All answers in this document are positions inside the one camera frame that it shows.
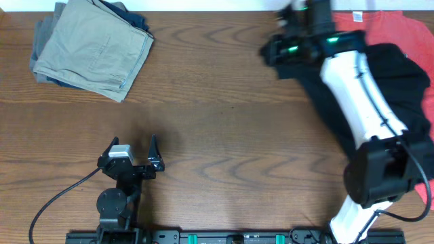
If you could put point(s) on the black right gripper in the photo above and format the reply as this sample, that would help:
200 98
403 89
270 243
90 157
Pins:
273 43

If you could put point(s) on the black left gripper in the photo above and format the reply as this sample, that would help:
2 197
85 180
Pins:
155 164

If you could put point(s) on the red printed t-shirt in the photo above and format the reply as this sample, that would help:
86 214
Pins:
411 36

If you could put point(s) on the black t-shirt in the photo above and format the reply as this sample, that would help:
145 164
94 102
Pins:
401 81

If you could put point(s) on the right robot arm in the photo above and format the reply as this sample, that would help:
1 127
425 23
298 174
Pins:
369 96

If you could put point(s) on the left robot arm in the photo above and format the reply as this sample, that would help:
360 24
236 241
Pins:
118 206

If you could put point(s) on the khaki folded trousers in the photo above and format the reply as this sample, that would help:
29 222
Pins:
93 48

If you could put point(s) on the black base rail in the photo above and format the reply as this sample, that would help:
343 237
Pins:
234 237

